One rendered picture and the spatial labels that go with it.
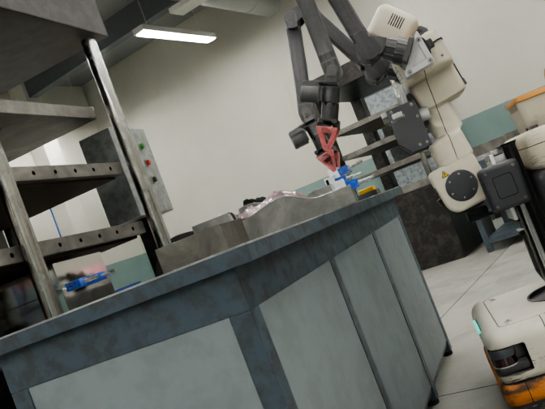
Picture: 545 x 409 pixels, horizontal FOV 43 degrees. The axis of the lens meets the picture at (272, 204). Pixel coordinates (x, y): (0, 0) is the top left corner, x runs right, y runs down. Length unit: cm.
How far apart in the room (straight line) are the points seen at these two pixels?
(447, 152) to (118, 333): 129
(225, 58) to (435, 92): 816
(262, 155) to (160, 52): 236
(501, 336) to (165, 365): 112
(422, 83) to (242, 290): 124
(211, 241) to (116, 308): 38
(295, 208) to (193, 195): 881
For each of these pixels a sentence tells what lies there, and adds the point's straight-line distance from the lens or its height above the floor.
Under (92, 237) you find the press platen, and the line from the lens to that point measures 250.
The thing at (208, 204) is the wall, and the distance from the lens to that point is 1077.
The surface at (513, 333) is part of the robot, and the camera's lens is 223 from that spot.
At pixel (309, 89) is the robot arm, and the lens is 226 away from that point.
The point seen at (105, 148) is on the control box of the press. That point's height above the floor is 139.
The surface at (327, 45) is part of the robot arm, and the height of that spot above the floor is 130.
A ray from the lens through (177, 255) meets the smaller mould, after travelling 181.
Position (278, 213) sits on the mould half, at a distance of 212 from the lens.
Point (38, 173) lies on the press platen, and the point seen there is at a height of 126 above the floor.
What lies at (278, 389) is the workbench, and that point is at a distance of 141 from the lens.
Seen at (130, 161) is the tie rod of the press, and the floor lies 127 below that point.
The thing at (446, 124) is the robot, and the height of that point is 93.
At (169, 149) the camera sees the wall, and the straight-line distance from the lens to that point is 1108.
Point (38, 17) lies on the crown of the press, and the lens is 266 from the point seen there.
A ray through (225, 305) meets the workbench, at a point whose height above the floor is 70.
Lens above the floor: 79
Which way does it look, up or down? 2 degrees up
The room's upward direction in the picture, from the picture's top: 21 degrees counter-clockwise
